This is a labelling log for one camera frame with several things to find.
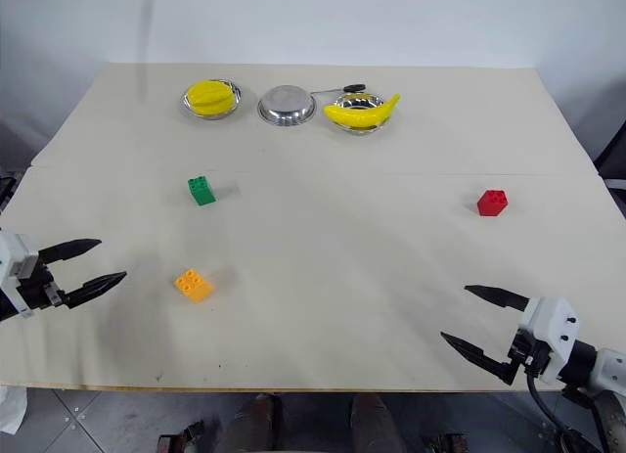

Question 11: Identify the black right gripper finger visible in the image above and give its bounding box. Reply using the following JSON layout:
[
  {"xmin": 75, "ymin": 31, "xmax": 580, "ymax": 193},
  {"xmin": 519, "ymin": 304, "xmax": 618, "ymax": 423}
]
[
  {"xmin": 439, "ymin": 331, "xmax": 517, "ymax": 387},
  {"xmin": 464, "ymin": 284, "xmax": 532, "ymax": 314}
]

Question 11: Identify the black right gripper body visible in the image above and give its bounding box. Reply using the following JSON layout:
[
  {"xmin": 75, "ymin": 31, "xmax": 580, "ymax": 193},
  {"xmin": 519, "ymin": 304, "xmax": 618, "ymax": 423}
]
[{"xmin": 508, "ymin": 328, "xmax": 553, "ymax": 377}]

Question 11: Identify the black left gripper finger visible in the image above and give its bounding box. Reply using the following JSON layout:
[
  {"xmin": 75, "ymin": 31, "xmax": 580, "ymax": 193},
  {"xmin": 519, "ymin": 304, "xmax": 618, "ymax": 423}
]
[
  {"xmin": 37, "ymin": 238, "xmax": 103, "ymax": 269},
  {"xmin": 63, "ymin": 271, "xmax": 128, "ymax": 311}
]

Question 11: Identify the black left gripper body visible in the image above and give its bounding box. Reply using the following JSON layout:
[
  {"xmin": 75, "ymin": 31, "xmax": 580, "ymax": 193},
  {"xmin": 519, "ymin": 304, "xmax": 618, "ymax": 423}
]
[{"xmin": 16, "ymin": 260, "xmax": 68, "ymax": 314}]

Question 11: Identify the red toy brick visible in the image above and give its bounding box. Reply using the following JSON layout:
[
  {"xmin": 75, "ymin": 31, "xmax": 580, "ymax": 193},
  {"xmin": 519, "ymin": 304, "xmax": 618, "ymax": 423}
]
[{"xmin": 476, "ymin": 189, "xmax": 511, "ymax": 218}]

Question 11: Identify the orange toy brick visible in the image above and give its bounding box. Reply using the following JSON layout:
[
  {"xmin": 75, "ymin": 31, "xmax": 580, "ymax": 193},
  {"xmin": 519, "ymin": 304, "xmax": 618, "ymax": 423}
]
[{"xmin": 174, "ymin": 268, "xmax": 215, "ymax": 304}]

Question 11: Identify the white plastic bag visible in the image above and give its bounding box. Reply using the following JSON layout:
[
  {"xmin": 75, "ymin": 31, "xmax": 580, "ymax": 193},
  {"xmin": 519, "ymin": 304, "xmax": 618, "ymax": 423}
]
[{"xmin": 0, "ymin": 385, "xmax": 26, "ymax": 435}]

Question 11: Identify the green toy brick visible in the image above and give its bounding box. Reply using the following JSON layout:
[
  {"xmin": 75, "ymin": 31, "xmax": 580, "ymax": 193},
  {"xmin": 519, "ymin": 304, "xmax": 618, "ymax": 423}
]
[{"xmin": 187, "ymin": 176, "xmax": 218, "ymax": 207}]

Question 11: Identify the red and black foot piece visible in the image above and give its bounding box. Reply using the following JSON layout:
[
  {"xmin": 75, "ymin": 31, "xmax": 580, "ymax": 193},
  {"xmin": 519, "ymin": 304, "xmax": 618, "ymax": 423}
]
[{"xmin": 156, "ymin": 420, "xmax": 206, "ymax": 453}]

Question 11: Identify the black chair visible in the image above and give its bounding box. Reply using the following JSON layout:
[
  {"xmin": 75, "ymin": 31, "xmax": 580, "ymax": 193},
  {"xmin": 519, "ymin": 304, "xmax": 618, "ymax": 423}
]
[{"xmin": 592, "ymin": 122, "xmax": 626, "ymax": 181}]

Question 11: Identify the yellow toy star fruit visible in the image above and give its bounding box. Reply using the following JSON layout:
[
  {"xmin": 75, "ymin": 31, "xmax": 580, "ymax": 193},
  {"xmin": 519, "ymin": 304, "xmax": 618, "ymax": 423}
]
[{"xmin": 187, "ymin": 79, "xmax": 238, "ymax": 116}]

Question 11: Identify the steel bowl with star fruit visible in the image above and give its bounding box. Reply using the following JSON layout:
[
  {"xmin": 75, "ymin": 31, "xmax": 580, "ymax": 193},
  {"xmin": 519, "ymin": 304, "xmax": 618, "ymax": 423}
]
[{"xmin": 180, "ymin": 78, "xmax": 244, "ymax": 120}]

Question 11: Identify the yellow toy banana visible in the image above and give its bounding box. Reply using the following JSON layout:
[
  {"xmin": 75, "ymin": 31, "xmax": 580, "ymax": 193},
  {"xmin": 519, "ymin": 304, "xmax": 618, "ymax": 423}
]
[{"xmin": 323, "ymin": 92, "xmax": 403, "ymax": 130}]

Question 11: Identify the steel bowl with banana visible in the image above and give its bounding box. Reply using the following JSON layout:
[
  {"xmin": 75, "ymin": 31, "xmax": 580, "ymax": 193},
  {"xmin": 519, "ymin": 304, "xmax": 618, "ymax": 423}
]
[{"xmin": 330, "ymin": 91, "xmax": 392, "ymax": 136}]

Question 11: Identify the empty steel bowl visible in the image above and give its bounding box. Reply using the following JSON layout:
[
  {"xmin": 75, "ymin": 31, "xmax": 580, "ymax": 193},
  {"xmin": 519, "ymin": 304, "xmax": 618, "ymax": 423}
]
[{"xmin": 256, "ymin": 84, "xmax": 317, "ymax": 128}]

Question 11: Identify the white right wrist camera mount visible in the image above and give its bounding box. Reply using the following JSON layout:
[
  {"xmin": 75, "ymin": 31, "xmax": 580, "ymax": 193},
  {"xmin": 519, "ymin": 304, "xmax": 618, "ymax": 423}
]
[{"xmin": 518, "ymin": 295, "xmax": 582, "ymax": 386}]

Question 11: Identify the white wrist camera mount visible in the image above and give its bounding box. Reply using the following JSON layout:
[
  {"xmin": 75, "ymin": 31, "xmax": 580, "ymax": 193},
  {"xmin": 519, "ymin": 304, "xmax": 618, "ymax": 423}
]
[
  {"xmin": 0, "ymin": 230, "xmax": 40, "ymax": 320},
  {"xmin": 518, "ymin": 295, "xmax": 582, "ymax": 386}
]

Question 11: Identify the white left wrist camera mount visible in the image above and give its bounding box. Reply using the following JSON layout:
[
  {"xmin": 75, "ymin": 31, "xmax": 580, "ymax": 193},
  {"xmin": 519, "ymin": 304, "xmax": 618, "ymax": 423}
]
[{"xmin": 0, "ymin": 230, "xmax": 40, "ymax": 320}]

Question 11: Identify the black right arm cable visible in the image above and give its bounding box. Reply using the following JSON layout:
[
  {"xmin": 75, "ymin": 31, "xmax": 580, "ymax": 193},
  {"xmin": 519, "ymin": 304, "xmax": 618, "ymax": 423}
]
[{"xmin": 524, "ymin": 369, "xmax": 591, "ymax": 453}]

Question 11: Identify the black-handled metal spoon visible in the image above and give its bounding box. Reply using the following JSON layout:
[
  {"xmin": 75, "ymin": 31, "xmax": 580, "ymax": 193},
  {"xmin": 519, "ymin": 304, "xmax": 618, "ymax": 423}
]
[{"xmin": 310, "ymin": 82, "xmax": 367, "ymax": 96}]

